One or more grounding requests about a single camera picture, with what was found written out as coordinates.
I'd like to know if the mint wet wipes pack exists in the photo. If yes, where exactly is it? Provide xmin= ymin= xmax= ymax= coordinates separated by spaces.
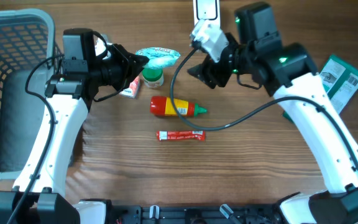
xmin=135 ymin=47 xmax=181 ymax=70

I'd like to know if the green lid spice jar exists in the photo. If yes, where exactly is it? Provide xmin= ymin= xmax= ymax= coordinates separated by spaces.
xmin=142 ymin=68 xmax=164 ymax=89

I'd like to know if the orange snack packet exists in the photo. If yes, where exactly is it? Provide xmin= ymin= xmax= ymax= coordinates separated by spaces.
xmin=120 ymin=77 xmax=141 ymax=98

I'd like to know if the red sauce bottle green cap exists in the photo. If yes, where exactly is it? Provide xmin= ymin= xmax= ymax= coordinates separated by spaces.
xmin=150 ymin=96 xmax=208 ymax=117

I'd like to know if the red snack bar wrapper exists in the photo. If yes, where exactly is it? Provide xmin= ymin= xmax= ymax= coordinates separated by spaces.
xmin=156 ymin=131 xmax=206 ymax=141

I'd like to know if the green 3M gloves package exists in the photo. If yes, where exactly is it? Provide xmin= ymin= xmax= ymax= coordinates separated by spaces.
xmin=283 ymin=54 xmax=358 ymax=124

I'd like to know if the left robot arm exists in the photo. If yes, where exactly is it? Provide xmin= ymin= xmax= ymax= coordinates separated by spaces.
xmin=0 ymin=28 xmax=149 ymax=223

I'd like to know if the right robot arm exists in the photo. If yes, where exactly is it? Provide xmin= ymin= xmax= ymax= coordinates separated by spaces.
xmin=188 ymin=2 xmax=358 ymax=223

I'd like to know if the white barcode scanner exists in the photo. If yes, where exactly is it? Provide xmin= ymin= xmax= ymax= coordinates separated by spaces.
xmin=193 ymin=0 xmax=221 ymax=26

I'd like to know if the grey plastic mesh basket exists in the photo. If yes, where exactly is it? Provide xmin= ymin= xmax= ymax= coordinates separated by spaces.
xmin=0 ymin=9 xmax=61 ymax=180

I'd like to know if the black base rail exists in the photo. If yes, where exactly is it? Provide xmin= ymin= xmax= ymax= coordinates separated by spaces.
xmin=106 ymin=204 xmax=284 ymax=224

